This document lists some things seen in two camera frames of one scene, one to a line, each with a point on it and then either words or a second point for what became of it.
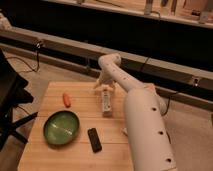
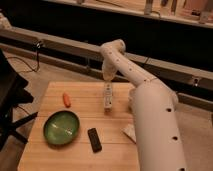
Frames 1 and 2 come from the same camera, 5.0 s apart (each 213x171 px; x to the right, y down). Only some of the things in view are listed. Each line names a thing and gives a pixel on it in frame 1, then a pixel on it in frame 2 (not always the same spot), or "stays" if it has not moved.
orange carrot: [66, 100] stays
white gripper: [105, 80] to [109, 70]
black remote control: [94, 139] stays
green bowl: [61, 127] stays
